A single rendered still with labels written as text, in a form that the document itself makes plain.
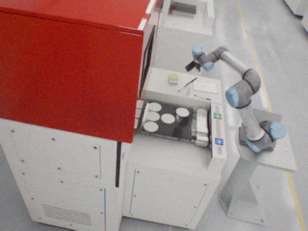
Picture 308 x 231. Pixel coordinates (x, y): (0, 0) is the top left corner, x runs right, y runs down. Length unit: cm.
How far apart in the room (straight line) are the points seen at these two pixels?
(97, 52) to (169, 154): 102
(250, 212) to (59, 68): 220
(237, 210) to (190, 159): 103
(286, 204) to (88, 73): 244
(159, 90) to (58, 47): 117
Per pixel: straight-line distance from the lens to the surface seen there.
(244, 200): 282
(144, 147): 186
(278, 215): 293
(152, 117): 197
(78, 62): 111
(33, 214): 235
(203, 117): 210
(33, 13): 110
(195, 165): 183
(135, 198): 211
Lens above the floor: 222
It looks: 42 degrees down
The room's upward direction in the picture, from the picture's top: 10 degrees clockwise
